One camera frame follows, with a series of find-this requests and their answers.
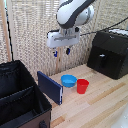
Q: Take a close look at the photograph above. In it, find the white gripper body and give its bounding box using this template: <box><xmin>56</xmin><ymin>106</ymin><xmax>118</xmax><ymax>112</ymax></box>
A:
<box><xmin>46</xmin><ymin>28</ymin><xmax>81</xmax><ymax>50</ymax></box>

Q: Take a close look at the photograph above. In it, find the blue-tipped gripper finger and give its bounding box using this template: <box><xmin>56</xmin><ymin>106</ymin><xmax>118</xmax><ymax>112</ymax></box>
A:
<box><xmin>65</xmin><ymin>46</ymin><xmax>72</xmax><ymax>56</ymax></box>
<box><xmin>53</xmin><ymin>48</ymin><xmax>59</xmax><ymax>58</ymax></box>

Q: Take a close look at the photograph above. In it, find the blue bowl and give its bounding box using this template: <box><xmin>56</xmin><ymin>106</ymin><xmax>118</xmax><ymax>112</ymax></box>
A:
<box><xmin>60</xmin><ymin>74</ymin><xmax>78</xmax><ymax>89</ymax></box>

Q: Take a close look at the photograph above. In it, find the red plastic cup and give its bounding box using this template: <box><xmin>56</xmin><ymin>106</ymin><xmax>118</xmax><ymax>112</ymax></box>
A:
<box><xmin>76</xmin><ymin>78</ymin><xmax>90</xmax><ymax>95</ymax></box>

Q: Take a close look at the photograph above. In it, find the black chest box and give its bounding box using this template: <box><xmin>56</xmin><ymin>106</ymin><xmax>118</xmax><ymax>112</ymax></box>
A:
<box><xmin>86</xmin><ymin>29</ymin><xmax>128</xmax><ymax>81</ymax></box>

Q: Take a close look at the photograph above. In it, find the woven bamboo screen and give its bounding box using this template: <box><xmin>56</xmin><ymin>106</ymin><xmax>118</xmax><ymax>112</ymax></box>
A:
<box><xmin>0</xmin><ymin>0</ymin><xmax>128</xmax><ymax>82</ymax></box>

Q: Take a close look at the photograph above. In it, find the dark blue book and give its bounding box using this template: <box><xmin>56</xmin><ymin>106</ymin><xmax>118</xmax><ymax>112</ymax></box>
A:
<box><xmin>36</xmin><ymin>70</ymin><xmax>64</xmax><ymax>106</ymax></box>

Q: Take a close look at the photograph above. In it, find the black fabric storage bin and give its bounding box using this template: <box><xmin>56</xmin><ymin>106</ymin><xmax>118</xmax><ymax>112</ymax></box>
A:
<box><xmin>0</xmin><ymin>59</ymin><xmax>53</xmax><ymax>128</ymax></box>

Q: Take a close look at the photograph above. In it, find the black cable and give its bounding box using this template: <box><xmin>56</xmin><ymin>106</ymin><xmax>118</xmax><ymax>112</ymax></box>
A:
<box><xmin>79</xmin><ymin>16</ymin><xmax>128</xmax><ymax>37</ymax></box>

